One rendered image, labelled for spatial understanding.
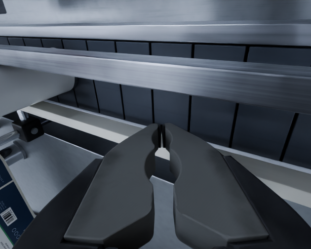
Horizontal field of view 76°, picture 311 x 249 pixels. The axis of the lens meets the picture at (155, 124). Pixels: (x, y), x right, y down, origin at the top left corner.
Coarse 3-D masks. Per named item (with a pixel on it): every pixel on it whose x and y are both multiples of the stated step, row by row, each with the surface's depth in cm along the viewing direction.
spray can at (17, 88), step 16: (0, 80) 17; (16, 80) 18; (32, 80) 19; (48, 80) 20; (64, 80) 22; (0, 96) 17; (16, 96) 18; (32, 96) 19; (48, 96) 21; (0, 112) 18
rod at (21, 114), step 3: (18, 111) 29; (21, 111) 29; (18, 114) 29; (21, 114) 29; (24, 114) 29; (27, 114) 30; (21, 117) 29; (24, 117) 29; (27, 117) 30; (21, 120) 29; (24, 120) 29; (27, 120) 30
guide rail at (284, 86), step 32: (0, 64) 15; (32, 64) 12; (64, 64) 11; (96, 64) 10; (128, 64) 9; (160, 64) 8; (192, 64) 7; (224, 64) 7; (256, 64) 7; (224, 96) 7; (256, 96) 7; (288, 96) 6
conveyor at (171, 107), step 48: (96, 48) 20; (144, 48) 17; (192, 48) 15; (240, 48) 14; (288, 48) 12; (96, 96) 23; (144, 96) 20; (192, 96) 17; (240, 144) 17; (288, 144) 15
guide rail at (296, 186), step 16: (32, 112) 26; (48, 112) 24; (64, 112) 23; (80, 112) 23; (80, 128) 22; (96, 128) 20; (112, 128) 19; (128, 128) 19; (240, 160) 15; (256, 160) 15; (256, 176) 13; (272, 176) 13; (288, 176) 13; (304, 176) 13; (288, 192) 13; (304, 192) 12
